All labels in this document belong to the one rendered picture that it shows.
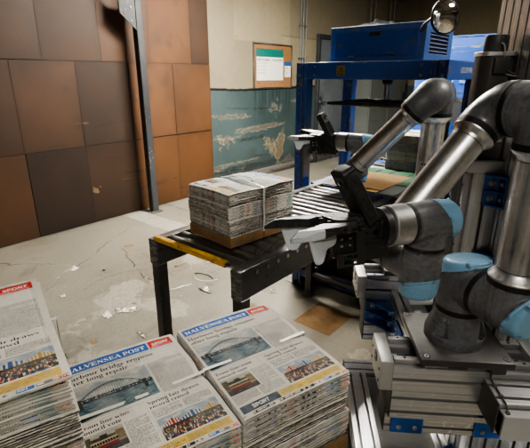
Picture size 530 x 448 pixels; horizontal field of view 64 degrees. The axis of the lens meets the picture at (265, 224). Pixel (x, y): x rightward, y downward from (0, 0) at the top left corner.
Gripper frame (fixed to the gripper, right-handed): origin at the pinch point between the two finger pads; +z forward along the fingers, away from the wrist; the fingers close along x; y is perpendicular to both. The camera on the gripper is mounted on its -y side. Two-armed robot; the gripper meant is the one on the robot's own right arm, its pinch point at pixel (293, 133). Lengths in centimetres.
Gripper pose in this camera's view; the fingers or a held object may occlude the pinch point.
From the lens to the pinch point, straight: 187.6
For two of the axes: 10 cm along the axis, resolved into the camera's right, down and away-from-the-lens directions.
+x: 5.0, -4.1, 7.6
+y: 0.7, 9.0, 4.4
